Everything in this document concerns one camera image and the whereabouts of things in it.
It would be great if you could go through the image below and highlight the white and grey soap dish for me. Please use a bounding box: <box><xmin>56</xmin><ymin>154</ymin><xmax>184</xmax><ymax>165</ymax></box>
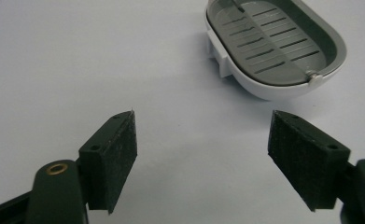
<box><xmin>204</xmin><ymin>0</ymin><xmax>348</xmax><ymax>102</ymax></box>

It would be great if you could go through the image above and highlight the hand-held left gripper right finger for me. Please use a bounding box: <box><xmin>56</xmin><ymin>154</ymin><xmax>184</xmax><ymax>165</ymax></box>
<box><xmin>267</xmin><ymin>109</ymin><xmax>352</xmax><ymax>213</ymax></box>

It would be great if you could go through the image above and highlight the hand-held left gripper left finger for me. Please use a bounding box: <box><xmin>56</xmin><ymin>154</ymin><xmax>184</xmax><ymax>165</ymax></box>
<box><xmin>77</xmin><ymin>110</ymin><xmax>138</xmax><ymax>215</ymax></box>

